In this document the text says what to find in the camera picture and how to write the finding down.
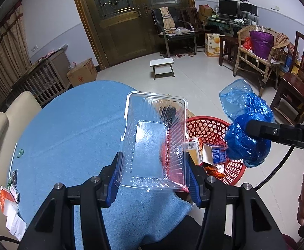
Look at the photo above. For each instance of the tall dark wooden chair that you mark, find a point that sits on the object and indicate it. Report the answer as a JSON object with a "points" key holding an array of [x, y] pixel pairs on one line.
{"points": [[295, 88]]}

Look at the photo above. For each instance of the striped beige scarf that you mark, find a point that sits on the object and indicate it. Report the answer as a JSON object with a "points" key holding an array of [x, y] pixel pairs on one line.
{"points": [[167, 18]]}

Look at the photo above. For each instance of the brown cardboard box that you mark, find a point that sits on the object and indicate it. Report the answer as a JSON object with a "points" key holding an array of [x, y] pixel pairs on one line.
{"points": [[81, 73]]}

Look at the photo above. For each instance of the white plastic stick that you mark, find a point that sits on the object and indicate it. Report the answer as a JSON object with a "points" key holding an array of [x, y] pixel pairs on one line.
{"points": [[12, 161]]}

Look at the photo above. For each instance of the brown paper bag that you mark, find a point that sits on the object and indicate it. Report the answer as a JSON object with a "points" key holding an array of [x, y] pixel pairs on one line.
{"points": [[205, 10]]}

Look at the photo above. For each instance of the orange tissue pack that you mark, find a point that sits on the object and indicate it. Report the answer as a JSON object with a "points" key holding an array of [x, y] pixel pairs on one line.
{"points": [[6, 198]]}

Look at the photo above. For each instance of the clear plastic tray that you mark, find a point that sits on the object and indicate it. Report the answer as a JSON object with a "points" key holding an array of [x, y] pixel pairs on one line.
{"points": [[152, 145]]}

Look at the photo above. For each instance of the small white stool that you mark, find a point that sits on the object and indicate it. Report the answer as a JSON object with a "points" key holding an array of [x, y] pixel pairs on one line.
{"points": [[162, 66]]}

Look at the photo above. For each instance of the dark wooden side table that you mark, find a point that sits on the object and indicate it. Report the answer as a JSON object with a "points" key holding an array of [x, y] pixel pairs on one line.
{"points": [[228, 49]]}

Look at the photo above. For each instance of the beige curtain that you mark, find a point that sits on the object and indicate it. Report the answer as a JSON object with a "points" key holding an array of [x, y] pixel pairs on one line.
{"points": [[3, 62]]}

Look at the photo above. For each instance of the orange white carton box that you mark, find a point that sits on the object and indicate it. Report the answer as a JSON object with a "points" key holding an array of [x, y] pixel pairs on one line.
{"points": [[211, 44]]}

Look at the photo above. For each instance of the small blue box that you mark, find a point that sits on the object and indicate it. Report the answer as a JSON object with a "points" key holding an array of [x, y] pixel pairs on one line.
{"points": [[214, 155]]}

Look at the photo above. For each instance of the wooden baby crib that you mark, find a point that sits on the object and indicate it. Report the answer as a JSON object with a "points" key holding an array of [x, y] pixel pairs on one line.
{"points": [[42, 83]]}

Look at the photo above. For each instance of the blue plastic bag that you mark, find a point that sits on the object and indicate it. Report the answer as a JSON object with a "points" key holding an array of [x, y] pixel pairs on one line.
{"points": [[245, 135]]}

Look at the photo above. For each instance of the brown slipper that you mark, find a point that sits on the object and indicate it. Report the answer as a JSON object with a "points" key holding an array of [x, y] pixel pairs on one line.
{"points": [[179, 55], [191, 54]]}

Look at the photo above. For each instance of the cream leather sofa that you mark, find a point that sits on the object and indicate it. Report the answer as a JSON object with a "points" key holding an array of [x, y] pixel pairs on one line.
{"points": [[0, 135]]}

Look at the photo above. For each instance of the red shopping bag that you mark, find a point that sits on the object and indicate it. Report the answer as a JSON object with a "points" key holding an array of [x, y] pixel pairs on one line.
{"points": [[247, 43]]}

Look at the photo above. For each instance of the cardboard box on floor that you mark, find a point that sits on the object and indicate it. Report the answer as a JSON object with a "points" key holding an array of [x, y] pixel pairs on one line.
{"points": [[191, 114]]}

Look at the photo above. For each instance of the orange plastic bag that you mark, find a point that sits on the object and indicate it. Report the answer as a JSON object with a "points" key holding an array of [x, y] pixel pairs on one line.
{"points": [[215, 170]]}

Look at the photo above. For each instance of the small black packet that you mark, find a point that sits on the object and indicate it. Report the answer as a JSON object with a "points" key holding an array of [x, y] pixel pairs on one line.
{"points": [[15, 178]]}

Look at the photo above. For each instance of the green candy wrapper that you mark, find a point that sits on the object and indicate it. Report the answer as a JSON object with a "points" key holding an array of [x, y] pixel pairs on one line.
{"points": [[20, 153], [10, 183]]}

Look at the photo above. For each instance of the black armchair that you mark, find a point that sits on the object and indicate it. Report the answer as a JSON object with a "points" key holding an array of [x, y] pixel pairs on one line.
{"points": [[175, 37]]}

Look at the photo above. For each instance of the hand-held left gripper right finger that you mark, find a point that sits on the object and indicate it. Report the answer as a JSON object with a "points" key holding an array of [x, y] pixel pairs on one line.
{"points": [[193, 187]]}

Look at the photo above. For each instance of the dark wooden armchair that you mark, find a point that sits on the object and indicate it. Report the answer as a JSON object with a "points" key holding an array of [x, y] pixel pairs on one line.
{"points": [[193, 18]]}

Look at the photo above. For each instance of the person's dark pants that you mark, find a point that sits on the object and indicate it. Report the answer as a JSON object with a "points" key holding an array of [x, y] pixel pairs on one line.
{"points": [[167, 234]]}

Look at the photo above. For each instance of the black phone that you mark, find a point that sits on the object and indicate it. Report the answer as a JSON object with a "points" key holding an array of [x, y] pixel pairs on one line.
{"points": [[171, 114]]}

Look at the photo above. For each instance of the brown striped cloth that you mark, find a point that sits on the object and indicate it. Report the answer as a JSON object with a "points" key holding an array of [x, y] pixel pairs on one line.
{"points": [[282, 40]]}

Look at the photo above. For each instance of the blue carton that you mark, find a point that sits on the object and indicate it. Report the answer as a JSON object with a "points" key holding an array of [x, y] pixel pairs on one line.
{"points": [[288, 62]]}

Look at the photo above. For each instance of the papers and packets at edge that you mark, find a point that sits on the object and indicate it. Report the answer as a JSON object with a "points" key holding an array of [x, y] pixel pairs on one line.
{"points": [[15, 221]]}

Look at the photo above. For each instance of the purple bag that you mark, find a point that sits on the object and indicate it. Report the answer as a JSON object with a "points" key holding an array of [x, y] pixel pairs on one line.
{"points": [[261, 44]]}

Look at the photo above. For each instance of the glass computer desk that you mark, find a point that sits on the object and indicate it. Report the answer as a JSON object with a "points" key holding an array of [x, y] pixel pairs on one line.
{"points": [[227, 23]]}

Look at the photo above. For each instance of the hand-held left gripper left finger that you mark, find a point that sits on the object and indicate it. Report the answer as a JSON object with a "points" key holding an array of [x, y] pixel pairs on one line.
{"points": [[114, 185]]}

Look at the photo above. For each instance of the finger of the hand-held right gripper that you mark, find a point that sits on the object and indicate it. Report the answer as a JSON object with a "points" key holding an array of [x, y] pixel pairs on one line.
{"points": [[271, 131]]}

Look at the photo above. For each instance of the red plastic basket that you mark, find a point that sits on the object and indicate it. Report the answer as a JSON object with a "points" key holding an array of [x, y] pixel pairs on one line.
{"points": [[209, 130]]}

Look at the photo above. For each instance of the computer monitor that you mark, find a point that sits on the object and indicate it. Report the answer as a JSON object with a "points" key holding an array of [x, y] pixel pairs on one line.
{"points": [[248, 8], [228, 7]]}

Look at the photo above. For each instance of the white wall socket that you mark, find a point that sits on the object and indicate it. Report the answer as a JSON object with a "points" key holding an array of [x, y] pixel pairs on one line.
{"points": [[34, 48]]}

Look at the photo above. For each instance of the red white small box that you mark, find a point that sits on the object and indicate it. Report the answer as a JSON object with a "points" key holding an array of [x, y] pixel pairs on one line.
{"points": [[193, 151]]}

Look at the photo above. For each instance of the wicker armchair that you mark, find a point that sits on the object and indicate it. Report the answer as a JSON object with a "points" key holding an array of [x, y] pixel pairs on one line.
{"points": [[258, 62]]}

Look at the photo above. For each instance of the wooden double door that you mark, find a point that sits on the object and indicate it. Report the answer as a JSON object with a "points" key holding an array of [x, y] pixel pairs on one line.
{"points": [[125, 18]]}

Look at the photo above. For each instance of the pink cloth pile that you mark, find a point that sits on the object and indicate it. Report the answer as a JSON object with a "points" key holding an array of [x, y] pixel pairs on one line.
{"points": [[50, 54]]}

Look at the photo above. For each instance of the clear plastic bag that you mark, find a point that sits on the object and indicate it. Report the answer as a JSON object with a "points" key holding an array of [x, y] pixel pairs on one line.
{"points": [[180, 30], [72, 65]]}

